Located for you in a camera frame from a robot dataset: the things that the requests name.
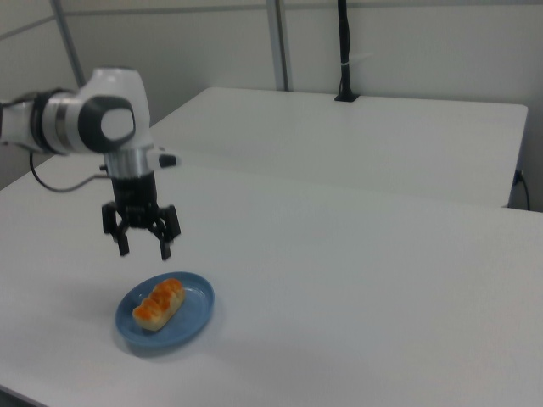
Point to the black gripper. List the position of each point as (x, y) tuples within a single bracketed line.
[(135, 195)]

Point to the orange glazed bread loaf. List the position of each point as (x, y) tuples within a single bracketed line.
[(159, 303)]

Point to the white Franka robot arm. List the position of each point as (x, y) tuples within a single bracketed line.
[(106, 123)]

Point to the blue oval plate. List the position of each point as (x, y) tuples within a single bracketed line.
[(191, 313)]

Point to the white adjoining table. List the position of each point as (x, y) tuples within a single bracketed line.
[(360, 140)]

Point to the grey slanted partition post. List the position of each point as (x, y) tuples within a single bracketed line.
[(68, 42)]

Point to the grey partition frame post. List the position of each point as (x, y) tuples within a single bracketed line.
[(280, 42)]

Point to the black camera stand pole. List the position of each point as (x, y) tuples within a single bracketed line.
[(346, 51)]

